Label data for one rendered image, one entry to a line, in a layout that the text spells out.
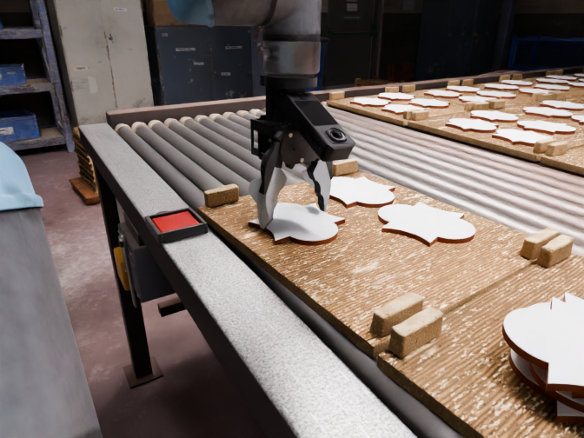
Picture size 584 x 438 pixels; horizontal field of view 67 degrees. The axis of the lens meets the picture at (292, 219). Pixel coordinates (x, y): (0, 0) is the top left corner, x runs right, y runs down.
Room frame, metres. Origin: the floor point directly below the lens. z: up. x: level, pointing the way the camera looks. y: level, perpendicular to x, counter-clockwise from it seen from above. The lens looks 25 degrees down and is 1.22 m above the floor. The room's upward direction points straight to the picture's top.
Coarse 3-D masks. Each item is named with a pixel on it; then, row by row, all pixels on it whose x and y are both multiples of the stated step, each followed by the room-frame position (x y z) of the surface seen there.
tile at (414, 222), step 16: (384, 208) 0.64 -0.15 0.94; (400, 208) 0.64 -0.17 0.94; (416, 208) 0.64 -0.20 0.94; (432, 208) 0.64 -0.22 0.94; (400, 224) 0.58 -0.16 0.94; (416, 224) 0.58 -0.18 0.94; (432, 224) 0.58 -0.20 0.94; (448, 224) 0.58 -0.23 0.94; (464, 224) 0.58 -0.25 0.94; (432, 240) 0.53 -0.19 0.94; (448, 240) 0.54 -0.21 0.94; (464, 240) 0.54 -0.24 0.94
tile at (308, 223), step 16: (288, 208) 0.64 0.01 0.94; (304, 208) 0.64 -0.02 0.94; (256, 224) 0.59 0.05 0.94; (272, 224) 0.58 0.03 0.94; (288, 224) 0.58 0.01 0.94; (304, 224) 0.58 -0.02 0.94; (320, 224) 0.58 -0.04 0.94; (336, 224) 0.60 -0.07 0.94; (288, 240) 0.55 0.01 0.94; (304, 240) 0.53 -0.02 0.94; (320, 240) 0.53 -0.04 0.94
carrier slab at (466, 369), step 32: (576, 256) 0.50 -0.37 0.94; (512, 288) 0.43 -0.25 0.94; (544, 288) 0.43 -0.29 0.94; (576, 288) 0.43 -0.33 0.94; (448, 320) 0.37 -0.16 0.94; (480, 320) 0.37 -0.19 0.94; (384, 352) 0.32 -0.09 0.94; (416, 352) 0.32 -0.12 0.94; (448, 352) 0.32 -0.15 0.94; (480, 352) 0.32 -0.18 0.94; (416, 384) 0.28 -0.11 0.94; (448, 384) 0.28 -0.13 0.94; (480, 384) 0.28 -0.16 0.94; (512, 384) 0.28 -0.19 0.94; (448, 416) 0.26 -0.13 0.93; (480, 416) 0.25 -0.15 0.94; (512, 416) 0.25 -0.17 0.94; (544, 416) 0.25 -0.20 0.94
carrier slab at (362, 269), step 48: (288, 192) 0.73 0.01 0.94; (240, 240) 0.55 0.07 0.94; (336, 240) 0.55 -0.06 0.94; (384, 240) 0.55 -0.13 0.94; (480, 240) 0.55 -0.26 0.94; (288, 288) 0.45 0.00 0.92; (336, 288) 0.43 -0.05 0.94; (384, 288) 0.43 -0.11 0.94; (432, 288) 0.43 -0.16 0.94; (480, 288) 0.43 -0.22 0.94; (384, 336) 0.35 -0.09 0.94
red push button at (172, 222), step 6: (162, 216) 0.64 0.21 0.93; (168, 216) 0.64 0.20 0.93; (174, 216) 0.64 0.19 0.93; (180, 216) 0.64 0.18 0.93; (186, 216) 0.64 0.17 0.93; (192, 216) 0.64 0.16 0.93; (156, 222) 0.62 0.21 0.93; (162, 222) 0.62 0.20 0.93; (168, 222) 0.62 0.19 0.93; (174, 222) 0.62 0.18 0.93; (180, 222) 0.62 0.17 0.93; (186, 222) 0.62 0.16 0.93; (192, 222) 0.62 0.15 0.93; (198, 222) 0.62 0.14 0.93; (162, 228) 0.60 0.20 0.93; (168, 228) 0.60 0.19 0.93; (174, 228) 0.60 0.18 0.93
